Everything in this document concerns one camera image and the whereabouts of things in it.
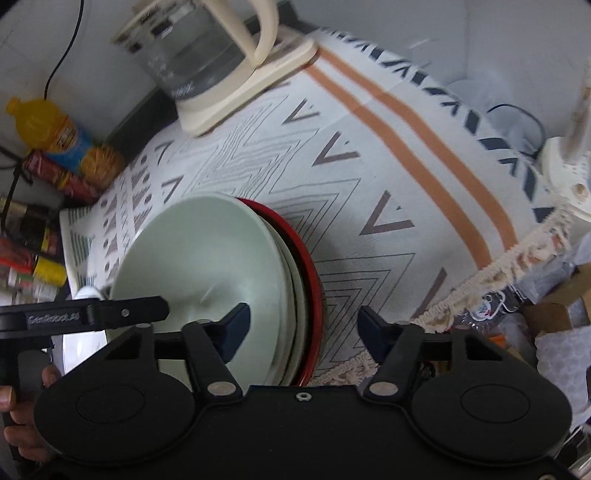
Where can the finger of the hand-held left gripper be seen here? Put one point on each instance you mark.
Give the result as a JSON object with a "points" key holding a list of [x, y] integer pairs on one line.
{"points": [[134, 310]]}

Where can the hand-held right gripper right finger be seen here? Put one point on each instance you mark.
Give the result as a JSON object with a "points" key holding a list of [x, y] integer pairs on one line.
{"points": [[373, 332]]}

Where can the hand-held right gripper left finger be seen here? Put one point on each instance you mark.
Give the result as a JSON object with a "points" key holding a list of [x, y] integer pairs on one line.
{"points": [[236, 325]]}

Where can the white plate with blue print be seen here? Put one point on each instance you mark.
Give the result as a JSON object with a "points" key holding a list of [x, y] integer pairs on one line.
{"points": [[83, 355]]}

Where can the red bowl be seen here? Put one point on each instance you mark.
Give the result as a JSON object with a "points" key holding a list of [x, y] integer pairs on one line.
{"points": [[316, 300]]}

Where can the cream bowl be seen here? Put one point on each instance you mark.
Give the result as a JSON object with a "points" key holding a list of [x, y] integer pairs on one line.
{"points": [[295, 286]]}

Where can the pale green bowl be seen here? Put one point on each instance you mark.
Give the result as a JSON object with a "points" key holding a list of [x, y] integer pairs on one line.
{"points": [[198, 258]]}

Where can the person's left hand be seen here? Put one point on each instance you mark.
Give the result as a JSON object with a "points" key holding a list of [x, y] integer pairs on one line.
{"points": [[25, 429]]}

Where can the yellow capped bottle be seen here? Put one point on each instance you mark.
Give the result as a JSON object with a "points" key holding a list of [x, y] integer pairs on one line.
{"points": [[51, 272]]}

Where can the dark sauce bottle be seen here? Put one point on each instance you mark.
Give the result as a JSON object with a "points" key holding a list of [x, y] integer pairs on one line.
{"points": [[27, 221]]}

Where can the printed plastic packet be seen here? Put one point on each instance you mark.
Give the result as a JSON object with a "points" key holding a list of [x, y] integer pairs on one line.
{"points": [[489, 309]]}

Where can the patterned tablecloth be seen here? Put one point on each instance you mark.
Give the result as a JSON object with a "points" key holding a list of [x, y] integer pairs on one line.
{"points": [[392, 207]]}

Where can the red snack can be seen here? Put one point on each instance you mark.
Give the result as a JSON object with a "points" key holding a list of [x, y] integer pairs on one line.
{"points": [[60, 177]]}

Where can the orange juice bottle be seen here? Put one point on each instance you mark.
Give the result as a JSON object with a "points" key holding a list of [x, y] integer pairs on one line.
{"points": [[60, 134]]}

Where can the cardboard box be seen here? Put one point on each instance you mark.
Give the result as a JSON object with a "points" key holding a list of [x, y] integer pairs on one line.
{"points": [[563, 304]]}

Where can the bubble wrap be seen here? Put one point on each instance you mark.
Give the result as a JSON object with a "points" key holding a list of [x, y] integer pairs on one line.
{"points": [[565, 369]]}

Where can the cream kettle base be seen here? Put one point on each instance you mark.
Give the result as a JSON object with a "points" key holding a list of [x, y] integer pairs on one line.
{"points": [[240, 97]]}

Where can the white fan stand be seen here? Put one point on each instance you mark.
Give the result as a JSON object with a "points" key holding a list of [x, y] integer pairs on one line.
{"points": [[565, 166]]}

